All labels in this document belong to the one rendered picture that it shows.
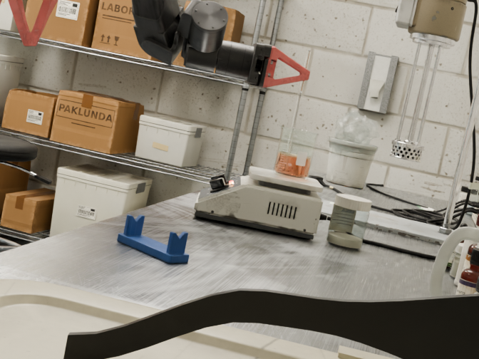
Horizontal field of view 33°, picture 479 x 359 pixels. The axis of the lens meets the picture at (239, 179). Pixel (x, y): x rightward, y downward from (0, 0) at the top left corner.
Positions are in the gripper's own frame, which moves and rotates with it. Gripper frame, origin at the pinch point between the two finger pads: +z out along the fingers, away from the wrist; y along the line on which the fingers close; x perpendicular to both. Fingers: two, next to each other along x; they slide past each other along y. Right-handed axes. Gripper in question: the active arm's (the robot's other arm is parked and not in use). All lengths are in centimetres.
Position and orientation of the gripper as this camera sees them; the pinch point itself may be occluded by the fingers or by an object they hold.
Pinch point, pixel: (304, 75)
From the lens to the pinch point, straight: 135.5
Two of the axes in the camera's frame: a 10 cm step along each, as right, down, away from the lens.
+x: -2.0, 9.7, 1.1
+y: -0.6, -1.2, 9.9
